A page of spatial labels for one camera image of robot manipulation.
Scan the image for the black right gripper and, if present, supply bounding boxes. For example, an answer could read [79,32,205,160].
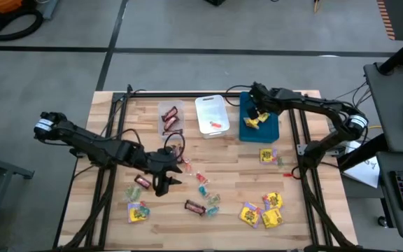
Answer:
[246,82,280,120]

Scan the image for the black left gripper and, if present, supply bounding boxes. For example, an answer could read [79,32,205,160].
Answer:
[141,147,185,197]

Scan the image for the red candy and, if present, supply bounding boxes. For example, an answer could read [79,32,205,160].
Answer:
[195,171,209,186]

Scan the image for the blue plastic bin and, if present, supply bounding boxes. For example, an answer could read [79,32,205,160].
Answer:
[239,91,280,144]

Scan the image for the white plastic bin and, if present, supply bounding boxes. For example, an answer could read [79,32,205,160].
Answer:
[195,94,231,139]

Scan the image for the clear plastic bin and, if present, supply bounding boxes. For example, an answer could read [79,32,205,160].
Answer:
[157,100,185,141]

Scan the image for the black slanted pole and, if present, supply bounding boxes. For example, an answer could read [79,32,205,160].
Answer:
[337,132,390,172]
[377,28,403,76]

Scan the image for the white paper sheet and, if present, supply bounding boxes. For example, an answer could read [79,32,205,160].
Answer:
[343,141,381,189]

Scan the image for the grey box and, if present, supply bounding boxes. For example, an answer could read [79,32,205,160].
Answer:
[41,0,60,20]

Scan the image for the orange vacuum cleaner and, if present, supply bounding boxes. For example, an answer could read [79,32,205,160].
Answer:
[0,0,24,14]

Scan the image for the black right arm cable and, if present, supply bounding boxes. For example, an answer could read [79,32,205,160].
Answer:
[224,84,255,108]

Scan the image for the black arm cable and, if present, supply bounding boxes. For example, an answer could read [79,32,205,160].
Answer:
[224,84,255,108]
[99,128,187,165]

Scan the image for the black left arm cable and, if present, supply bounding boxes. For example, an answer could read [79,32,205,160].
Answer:
[99,128,187,165]

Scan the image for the black aluminium table frame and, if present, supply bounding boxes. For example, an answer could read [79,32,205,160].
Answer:
[52,83,355,252]

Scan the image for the black floor cables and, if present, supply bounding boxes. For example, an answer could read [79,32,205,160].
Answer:
[334,80,369,109]

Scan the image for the black vacuum hose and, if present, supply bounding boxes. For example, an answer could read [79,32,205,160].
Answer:
[0,7,44,42]

